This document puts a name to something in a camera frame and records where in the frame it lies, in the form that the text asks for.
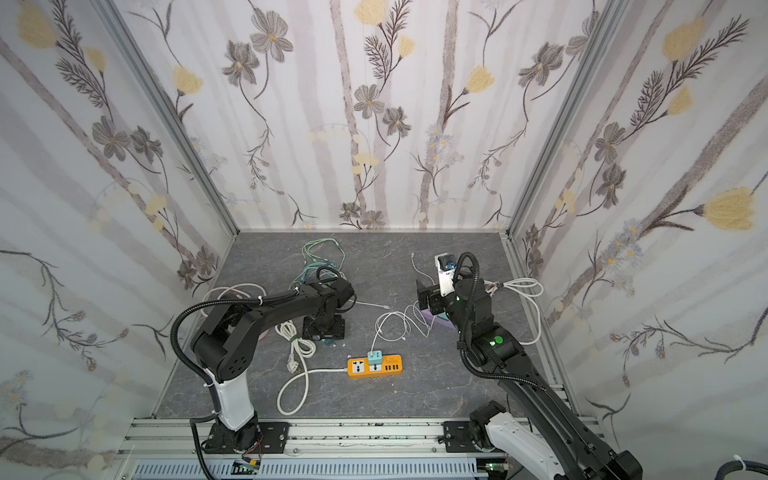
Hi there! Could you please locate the purple power strip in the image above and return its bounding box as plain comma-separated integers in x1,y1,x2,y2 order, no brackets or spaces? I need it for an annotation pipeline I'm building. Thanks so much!
420,309,456,330

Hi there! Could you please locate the thin white cable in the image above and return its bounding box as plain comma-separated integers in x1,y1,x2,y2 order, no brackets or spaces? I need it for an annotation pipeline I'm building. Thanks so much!
356,251,439,355

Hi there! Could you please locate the teal USB charger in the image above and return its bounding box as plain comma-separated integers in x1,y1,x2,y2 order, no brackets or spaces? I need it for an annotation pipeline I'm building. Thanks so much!
367,350,383,372

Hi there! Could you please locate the orange power strip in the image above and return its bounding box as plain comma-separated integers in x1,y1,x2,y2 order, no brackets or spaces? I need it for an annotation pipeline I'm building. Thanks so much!
347,355,404,379

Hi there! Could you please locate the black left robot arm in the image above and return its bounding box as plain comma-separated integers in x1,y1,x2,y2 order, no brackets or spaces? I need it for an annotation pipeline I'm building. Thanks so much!
169,269,355,432

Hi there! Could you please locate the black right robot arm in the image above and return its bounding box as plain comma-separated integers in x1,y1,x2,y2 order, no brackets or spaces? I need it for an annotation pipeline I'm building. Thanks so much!
417,252,643,479

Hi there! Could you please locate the white cord of purple strip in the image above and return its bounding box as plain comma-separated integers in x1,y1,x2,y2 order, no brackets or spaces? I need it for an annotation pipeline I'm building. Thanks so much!
485,277,545,347

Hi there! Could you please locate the teal charging cable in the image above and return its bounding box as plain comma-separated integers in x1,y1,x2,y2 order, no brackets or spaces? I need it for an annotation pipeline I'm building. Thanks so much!
290,263,328,289

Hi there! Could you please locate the light green charging cable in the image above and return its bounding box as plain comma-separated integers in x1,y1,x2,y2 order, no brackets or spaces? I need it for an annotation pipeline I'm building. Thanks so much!
299,238,348,271

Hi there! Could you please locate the beige power cord with plug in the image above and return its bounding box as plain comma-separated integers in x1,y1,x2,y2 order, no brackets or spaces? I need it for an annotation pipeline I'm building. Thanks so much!
200,283,268,316

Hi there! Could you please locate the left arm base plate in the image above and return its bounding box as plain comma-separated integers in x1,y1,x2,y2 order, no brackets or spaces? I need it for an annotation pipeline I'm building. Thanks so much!
202,420,290,454

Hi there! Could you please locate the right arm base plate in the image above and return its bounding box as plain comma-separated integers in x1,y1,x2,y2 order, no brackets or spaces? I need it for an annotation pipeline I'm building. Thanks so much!
439,420,522,453

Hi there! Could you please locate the aluminium rail frame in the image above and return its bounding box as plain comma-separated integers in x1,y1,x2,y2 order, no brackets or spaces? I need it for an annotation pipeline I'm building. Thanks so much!
106,418,538,479

